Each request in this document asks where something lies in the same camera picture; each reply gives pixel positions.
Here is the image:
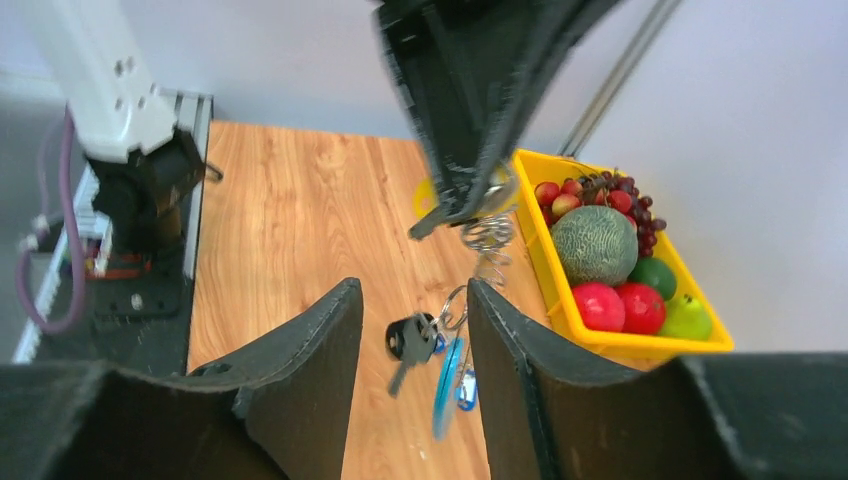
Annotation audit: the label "green netted melon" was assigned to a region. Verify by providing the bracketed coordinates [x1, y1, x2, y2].
[550, 206, 639, 286]

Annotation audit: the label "dark grape bunch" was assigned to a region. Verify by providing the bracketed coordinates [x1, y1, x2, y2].
[577, 170, 667, 258]

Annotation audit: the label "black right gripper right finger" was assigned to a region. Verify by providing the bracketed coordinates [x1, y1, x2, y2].
[467, 280, 847, 479]

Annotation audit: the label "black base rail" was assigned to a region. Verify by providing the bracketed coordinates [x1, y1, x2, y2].
[12, 92, 222, 377]

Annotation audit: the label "key with yellow tag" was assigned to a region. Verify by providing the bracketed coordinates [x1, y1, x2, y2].
[408, 164, 519, 240]

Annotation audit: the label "red apple lower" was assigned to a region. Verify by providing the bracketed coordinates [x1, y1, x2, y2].
[572, 282, 626, 332]

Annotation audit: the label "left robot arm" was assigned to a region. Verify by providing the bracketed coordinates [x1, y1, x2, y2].
[16, 1, 614, 251]

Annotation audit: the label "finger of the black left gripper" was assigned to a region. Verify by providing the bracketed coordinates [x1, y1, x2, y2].
[374, 0, 571, 223]
[503, 0, 618, 158]

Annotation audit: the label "dark green lime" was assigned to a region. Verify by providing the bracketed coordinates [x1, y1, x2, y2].
[628, 257, 678, 301]

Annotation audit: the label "red apple upper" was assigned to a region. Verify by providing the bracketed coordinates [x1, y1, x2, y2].
[615, 283, 666, 335]

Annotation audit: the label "light green pear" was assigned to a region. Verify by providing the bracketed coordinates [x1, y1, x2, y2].
[658, 294, 712, 341]

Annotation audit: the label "small red peaches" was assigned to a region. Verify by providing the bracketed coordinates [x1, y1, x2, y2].
[533, 176, 638, 226]

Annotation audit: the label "red apple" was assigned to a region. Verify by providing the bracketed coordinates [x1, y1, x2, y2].
[615, 283, 666, 335]
[572, 282, 626, 332]

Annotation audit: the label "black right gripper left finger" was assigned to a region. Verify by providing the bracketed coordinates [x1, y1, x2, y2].
[1, 277, 364, 479]

